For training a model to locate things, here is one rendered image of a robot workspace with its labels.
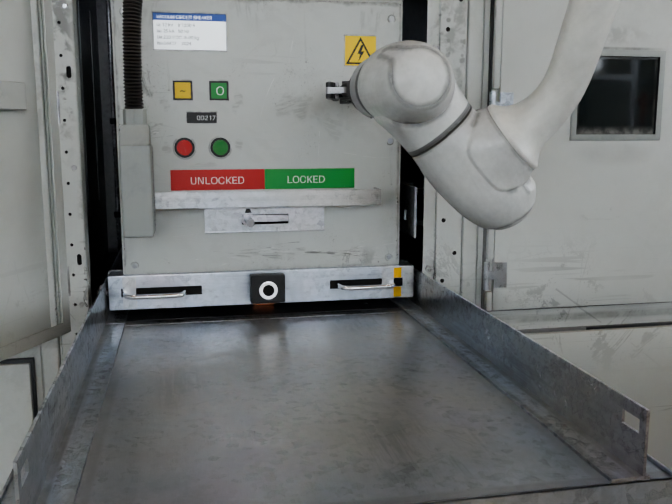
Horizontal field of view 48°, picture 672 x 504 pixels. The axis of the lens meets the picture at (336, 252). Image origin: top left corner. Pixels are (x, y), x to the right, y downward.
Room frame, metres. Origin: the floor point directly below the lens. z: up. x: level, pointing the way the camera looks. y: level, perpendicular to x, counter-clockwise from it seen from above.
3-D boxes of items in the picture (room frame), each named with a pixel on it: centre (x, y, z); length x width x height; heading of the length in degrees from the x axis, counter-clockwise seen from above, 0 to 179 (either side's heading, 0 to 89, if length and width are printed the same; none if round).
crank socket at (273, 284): (1.29, 0.12, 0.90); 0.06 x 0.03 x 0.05; 101
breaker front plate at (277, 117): (1.31, 0.12, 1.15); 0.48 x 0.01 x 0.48; 101
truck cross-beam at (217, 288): (1.33, 0.13, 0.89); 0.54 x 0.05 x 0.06; 101
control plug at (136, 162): (1.21, 0.32, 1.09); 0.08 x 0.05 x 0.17; 11
